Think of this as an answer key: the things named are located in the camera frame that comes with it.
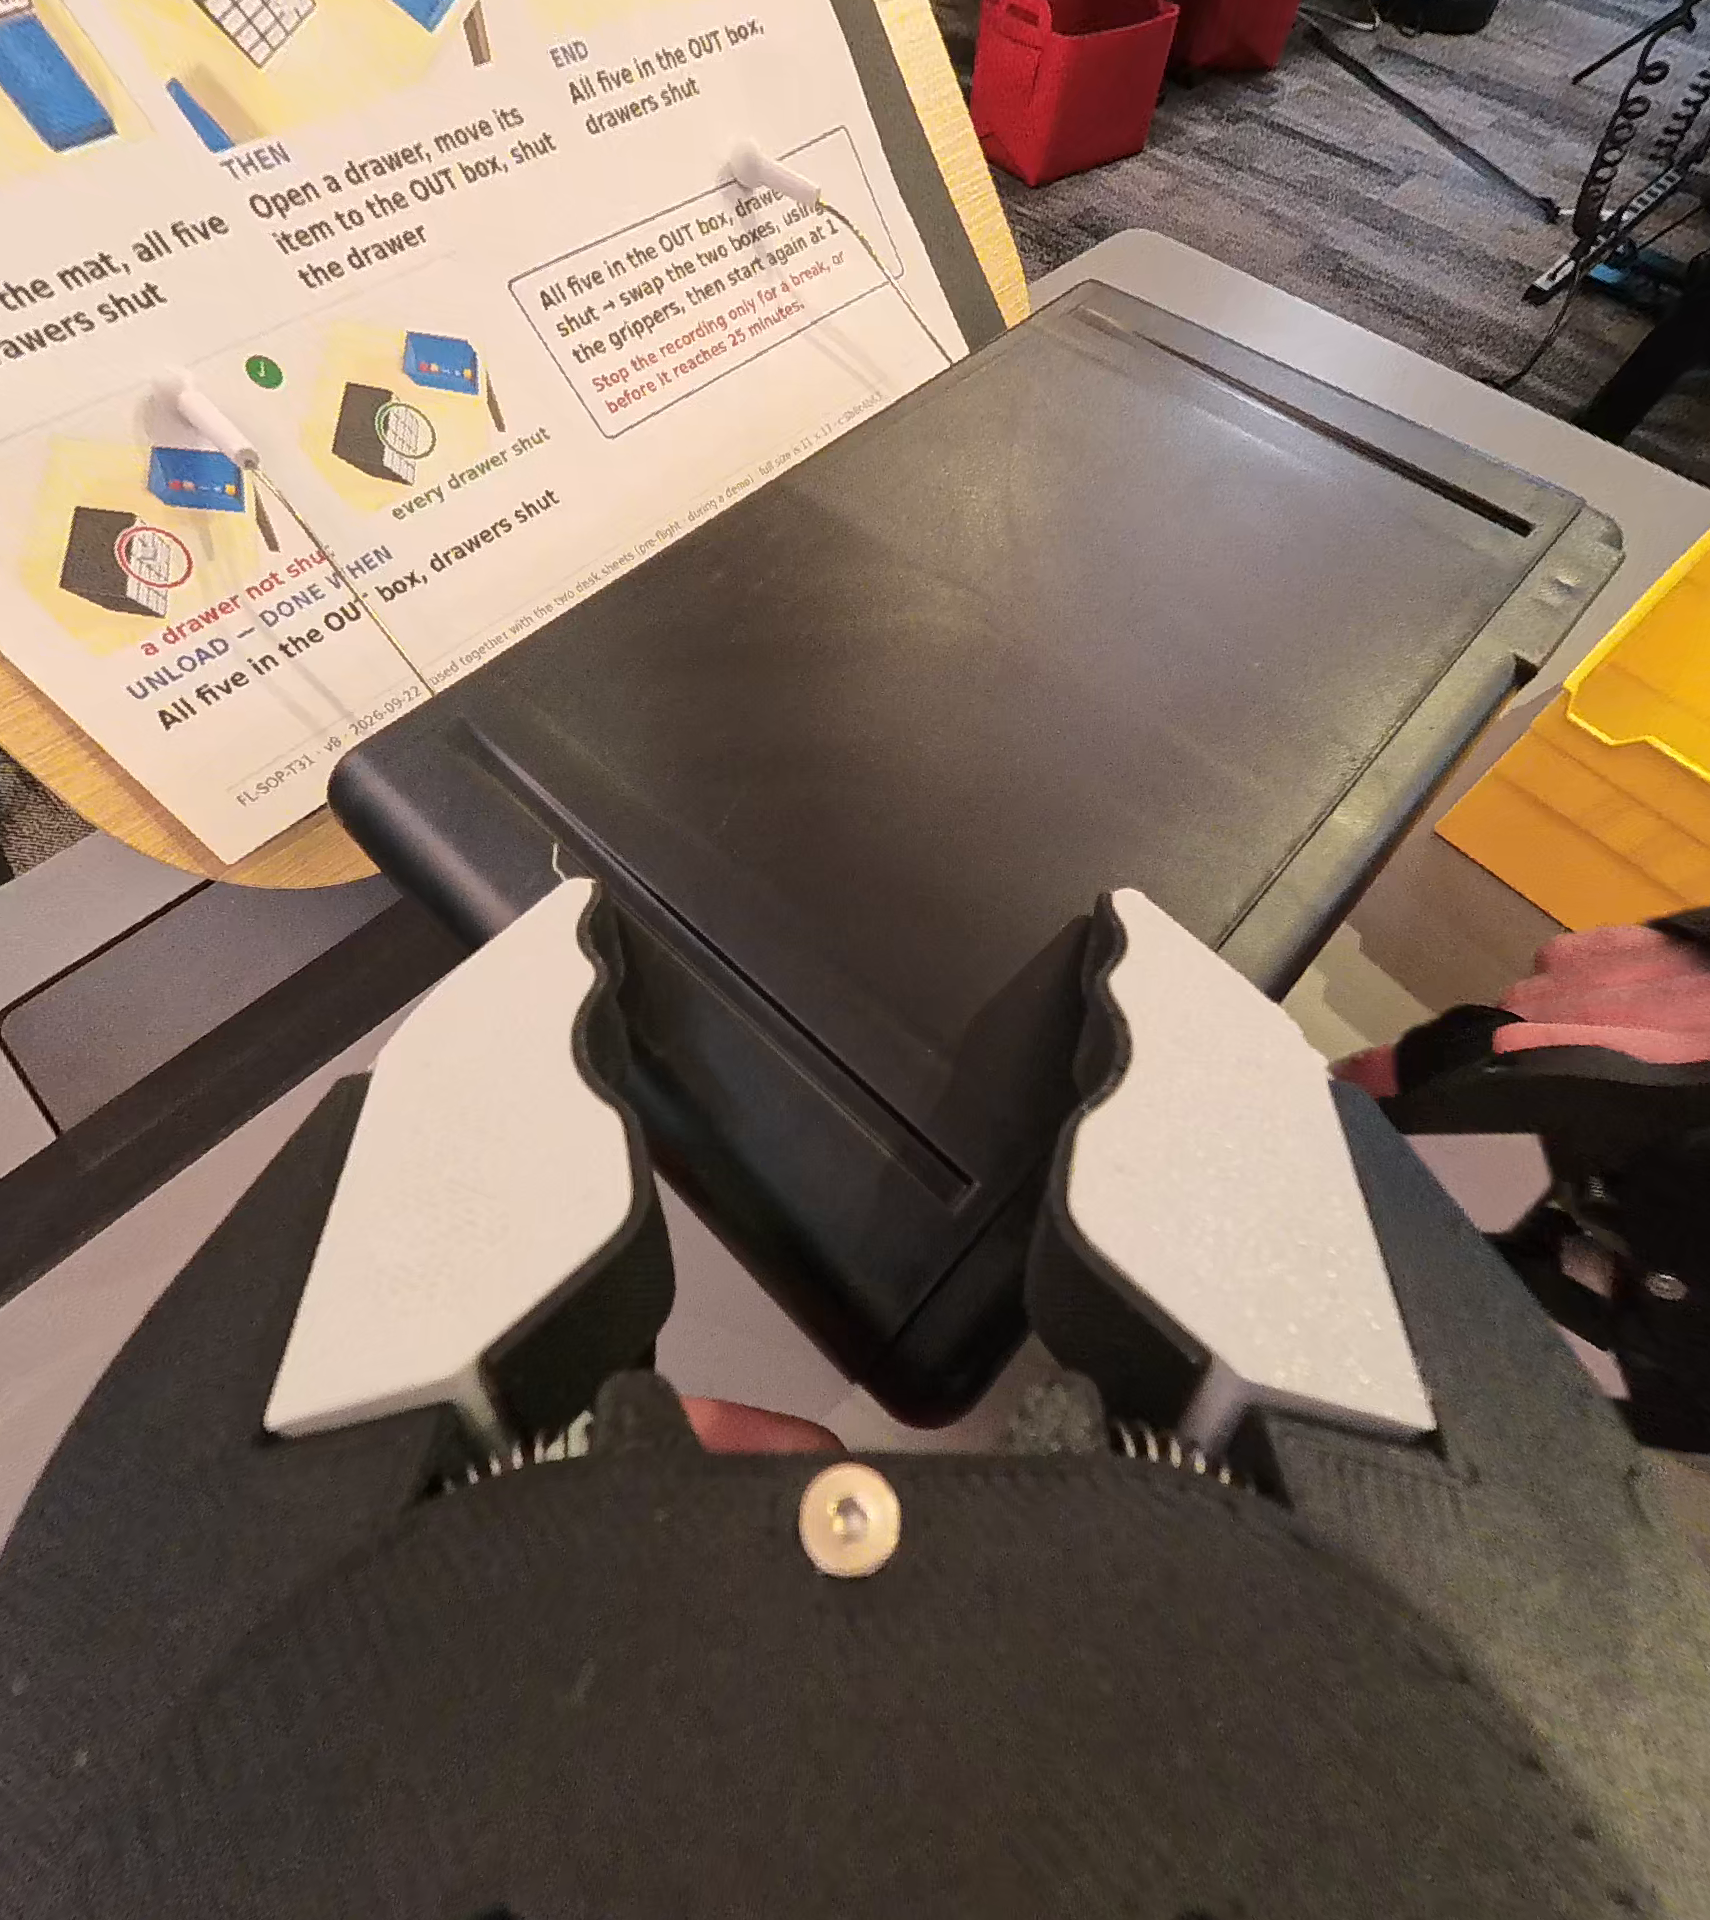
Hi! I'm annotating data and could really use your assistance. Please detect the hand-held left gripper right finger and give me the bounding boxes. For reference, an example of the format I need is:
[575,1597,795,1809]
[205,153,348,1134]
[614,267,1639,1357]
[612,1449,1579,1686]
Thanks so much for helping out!
[1022,887,1440,1449]

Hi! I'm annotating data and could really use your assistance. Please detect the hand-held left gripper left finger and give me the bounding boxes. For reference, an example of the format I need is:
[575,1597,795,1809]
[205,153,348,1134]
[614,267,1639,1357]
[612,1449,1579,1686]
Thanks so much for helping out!
[261,875,677,1449]

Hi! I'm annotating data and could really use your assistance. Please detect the black drawer cabinet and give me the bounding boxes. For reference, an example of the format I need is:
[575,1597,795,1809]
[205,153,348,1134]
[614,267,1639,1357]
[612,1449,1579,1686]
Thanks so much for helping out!
[325,279,1621,1427]

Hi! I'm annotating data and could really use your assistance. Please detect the person's right hand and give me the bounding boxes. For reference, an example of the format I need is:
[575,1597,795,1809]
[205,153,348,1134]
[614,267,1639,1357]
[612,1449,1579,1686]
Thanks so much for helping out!
[1341,917,1710,1098]

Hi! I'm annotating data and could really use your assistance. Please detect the person's left hand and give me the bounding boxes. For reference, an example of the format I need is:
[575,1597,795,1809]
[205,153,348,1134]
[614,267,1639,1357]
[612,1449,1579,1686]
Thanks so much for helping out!
[679,1393,846,1457]

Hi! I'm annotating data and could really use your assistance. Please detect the grey table hatch panel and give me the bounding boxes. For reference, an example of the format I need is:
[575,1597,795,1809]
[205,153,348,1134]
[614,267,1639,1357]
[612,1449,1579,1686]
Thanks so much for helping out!
[0,875,490,1139]

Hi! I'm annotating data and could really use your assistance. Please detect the yellow storage bin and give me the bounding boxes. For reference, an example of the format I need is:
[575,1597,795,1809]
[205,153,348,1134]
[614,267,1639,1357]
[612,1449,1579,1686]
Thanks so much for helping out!
[1433,471,1710,966]

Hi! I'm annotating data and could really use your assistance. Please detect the white peg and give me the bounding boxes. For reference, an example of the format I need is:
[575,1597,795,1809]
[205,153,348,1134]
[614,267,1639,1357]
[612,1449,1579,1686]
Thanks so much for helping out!
[145,364,259,473]
[723,134,833,208]

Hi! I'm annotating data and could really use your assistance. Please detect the printed instruction sheet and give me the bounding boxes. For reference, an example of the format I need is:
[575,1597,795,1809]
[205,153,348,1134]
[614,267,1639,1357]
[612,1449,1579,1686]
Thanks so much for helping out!
[0,0,971,869]

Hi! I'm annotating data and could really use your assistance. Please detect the red fabric bag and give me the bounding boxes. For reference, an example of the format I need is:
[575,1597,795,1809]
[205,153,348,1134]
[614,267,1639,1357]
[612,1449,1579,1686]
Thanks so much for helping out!
[970,0,1182,191]
[1176,0,1309,71]

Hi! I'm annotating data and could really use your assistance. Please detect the black metal stand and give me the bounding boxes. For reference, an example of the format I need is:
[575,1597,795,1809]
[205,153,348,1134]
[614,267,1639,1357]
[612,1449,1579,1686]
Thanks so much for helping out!
[1526,0,1710,298]

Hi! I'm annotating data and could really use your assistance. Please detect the thin wire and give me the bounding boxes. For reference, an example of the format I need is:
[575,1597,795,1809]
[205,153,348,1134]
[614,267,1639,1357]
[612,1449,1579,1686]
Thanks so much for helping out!
[822,194,967,365]
[248,461,431,696]

